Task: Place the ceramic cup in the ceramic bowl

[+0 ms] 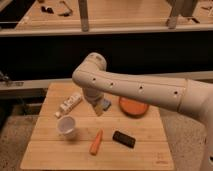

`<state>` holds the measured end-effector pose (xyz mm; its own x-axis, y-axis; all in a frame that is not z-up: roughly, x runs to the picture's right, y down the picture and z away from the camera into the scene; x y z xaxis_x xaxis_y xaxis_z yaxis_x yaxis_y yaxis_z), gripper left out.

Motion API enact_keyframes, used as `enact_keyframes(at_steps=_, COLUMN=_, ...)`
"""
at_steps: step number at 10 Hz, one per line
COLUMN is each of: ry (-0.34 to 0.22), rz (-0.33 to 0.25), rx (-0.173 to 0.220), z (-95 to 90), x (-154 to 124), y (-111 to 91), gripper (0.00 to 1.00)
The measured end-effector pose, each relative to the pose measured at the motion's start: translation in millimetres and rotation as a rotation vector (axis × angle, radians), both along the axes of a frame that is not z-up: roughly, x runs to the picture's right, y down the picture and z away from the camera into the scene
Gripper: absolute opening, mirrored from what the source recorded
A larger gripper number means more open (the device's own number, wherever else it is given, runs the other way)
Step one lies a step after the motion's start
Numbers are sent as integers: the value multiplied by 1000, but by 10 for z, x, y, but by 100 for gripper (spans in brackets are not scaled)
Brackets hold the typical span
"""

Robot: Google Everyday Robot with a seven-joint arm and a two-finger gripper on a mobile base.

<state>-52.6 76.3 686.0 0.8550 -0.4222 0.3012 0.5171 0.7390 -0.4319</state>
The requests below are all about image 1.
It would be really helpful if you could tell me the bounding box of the orange ceramic bowl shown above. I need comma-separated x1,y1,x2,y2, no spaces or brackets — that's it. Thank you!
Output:
119,97,149,118

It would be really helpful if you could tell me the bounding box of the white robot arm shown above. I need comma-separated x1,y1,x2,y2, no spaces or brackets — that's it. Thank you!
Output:
72,52,213,171

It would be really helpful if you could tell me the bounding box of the blue sponge block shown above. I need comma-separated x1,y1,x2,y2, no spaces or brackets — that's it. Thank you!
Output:
102,99,111,111

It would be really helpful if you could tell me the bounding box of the white plastic bottle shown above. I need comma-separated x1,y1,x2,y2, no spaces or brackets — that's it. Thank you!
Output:
55,92,82,118

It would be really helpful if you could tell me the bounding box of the black rectangular block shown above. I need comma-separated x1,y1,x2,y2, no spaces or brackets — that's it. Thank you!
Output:
113,131,136,148

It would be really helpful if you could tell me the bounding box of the wooden board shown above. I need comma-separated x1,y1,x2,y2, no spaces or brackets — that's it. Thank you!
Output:
21,83,175,171

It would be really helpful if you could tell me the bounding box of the orange carrot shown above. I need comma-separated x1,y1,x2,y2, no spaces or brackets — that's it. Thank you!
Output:
89,130,103,155

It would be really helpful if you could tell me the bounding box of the metal clamp at left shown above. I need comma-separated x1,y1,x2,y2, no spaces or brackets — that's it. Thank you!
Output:
0,70,24,87

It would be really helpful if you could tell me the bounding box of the black object on far table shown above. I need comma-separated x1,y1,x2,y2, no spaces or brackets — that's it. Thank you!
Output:
41,6,54,14

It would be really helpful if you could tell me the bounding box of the dark cable on far table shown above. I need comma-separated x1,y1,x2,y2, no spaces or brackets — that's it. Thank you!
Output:
58,0,74,18

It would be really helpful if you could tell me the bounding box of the grey metal post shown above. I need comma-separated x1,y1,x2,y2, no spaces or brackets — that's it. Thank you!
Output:
166,0,185,29
78,0,89,32

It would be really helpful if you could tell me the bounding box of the grey metal post right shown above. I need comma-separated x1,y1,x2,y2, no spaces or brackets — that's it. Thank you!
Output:
166,0,185,29

